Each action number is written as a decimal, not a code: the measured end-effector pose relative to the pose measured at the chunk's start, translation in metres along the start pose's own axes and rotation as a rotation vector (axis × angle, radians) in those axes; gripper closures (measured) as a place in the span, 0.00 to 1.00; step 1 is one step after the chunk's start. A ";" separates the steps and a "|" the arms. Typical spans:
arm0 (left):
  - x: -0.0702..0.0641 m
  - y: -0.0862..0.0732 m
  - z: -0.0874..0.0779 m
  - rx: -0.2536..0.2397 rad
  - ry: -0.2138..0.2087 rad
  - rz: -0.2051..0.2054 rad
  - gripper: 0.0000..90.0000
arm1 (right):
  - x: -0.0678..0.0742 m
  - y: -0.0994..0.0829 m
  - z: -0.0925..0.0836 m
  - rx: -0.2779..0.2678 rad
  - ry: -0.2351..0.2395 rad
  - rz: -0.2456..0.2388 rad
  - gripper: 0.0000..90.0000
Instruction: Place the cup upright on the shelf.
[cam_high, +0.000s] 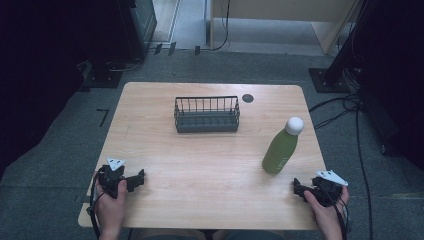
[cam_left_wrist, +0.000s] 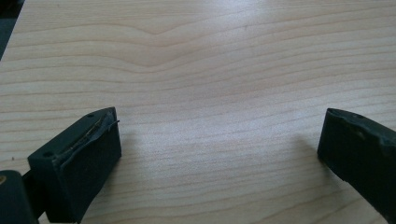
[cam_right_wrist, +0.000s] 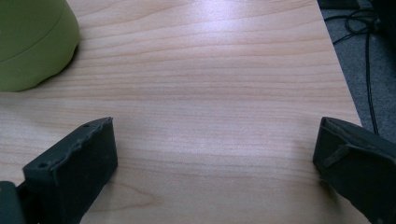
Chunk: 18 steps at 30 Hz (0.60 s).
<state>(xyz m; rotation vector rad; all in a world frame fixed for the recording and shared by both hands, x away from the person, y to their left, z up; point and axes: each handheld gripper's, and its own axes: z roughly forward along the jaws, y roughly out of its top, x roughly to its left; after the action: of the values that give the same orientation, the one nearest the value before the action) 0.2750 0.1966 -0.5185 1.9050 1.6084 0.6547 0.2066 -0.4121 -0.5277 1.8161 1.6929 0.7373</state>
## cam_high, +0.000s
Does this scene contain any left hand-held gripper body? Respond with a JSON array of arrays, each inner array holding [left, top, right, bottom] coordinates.
[[97, 157, 128, 200]]

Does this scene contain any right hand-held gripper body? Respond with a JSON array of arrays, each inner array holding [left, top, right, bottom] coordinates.
[[311, 169, 350, 208]]

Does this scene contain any green bottle with white cap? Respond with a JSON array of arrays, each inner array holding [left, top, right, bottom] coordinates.
[[261, 116, 306, 176]]

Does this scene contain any dark grey wire basket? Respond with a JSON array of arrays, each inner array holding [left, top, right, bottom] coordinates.
[[173, 95, 241, 134]]

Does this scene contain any person's right hand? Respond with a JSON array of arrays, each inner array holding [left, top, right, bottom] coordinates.
[[302, 185, 351, 234]]

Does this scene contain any person's left hand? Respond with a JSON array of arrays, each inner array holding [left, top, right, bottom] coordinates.
[[94, 179, 129, 232]]

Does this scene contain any black stand base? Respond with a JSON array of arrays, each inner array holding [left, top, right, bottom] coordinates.
[[77, 59, 124, 93]]

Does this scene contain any black metal stand with base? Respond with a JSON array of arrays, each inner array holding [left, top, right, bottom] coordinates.
[[307, 0, 379, 94]]

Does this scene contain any black cabinet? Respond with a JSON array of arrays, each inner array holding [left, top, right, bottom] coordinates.
[[116, 0, 158, 62]]

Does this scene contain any light wooden furniture panel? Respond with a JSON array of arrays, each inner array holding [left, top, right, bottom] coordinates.
[[209, 0, 363, 55]]

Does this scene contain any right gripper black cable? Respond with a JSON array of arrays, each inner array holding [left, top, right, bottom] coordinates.
[[319, 181, 351, 240]]

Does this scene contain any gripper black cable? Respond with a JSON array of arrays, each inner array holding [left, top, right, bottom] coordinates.
[[319, 181, 351, 240], [86, 165, 107, 240]]

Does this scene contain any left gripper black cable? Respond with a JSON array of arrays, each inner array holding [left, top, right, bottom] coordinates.
[[86, 165, 107, 240]]

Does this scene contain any black floor cable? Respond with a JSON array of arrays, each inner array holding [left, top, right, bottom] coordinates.
[[308, 92, 374, 240]]

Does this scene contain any thin black hanging cable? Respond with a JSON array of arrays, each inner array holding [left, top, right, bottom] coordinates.
[[199, 0, 232, 52]]

